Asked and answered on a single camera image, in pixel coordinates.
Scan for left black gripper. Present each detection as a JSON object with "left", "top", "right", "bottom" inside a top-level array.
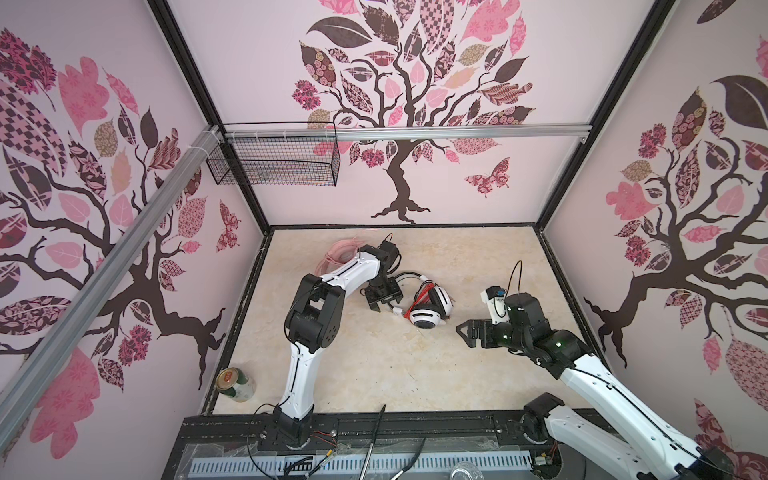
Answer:
[{"left": 363, "top": 275, "right": 402, "bottom": 311}]

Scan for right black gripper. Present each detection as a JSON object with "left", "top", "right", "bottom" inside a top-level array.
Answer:
[{"left": 455, "top": 316, "right": 529, "bottom": 352}]

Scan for white black headphones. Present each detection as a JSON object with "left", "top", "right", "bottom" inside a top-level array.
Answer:
[{"left": 391, "top": 271, "right": 454, "bottom": 330}]

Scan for pink headphones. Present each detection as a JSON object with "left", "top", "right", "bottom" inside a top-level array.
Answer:
[{"left": 314, "top": 237, "right": 365, "bottom": 276}]

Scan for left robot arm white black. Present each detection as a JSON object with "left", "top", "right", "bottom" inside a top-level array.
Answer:
[{"left": 273, "top": 239, "right": 403, "bottom": 447}]

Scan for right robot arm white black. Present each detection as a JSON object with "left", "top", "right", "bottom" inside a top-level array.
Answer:
[{"left": 456, "top": 287, "right": 736, "bottom": 479}]

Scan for green drink can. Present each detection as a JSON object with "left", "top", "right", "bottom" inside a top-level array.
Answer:
[{"left": 215, "top": 367, "right": 255, "bottom": 403}]

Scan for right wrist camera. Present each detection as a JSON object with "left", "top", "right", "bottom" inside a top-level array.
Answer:
[{"left": 481, "top": 286, "right": 509, "bottom": 325}]

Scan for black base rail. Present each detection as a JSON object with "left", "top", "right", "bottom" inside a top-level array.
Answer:
[{"left": 161, "top": 407, "right": 679, "bottom": 480}]

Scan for white slotted cable duct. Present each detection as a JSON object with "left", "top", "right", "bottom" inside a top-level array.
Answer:
[{"left": 187, "top": 451, "right": 532, "bottom": 479}]

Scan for black wire basket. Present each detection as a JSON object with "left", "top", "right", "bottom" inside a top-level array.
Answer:
[{"left": 206, "top": 120, "right": 341, "bottom": 187}]

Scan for back aluminium rail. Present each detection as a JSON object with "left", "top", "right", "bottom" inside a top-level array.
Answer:
[{"left": 225, "top": 123, "right": 592, "bottom": 142}]

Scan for aluminium rail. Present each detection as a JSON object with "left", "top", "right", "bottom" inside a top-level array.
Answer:
[
  {"left": 225, "top": 123, "right": 592, "bottom": 142},
  {"left": 1, "top": 125, "right": 221, "bottom": 448}
]

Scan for left aluminium rail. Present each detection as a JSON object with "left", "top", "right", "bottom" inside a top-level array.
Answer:
[{"left": 1, "top": 125, "right": 221, "bottom": 448}]

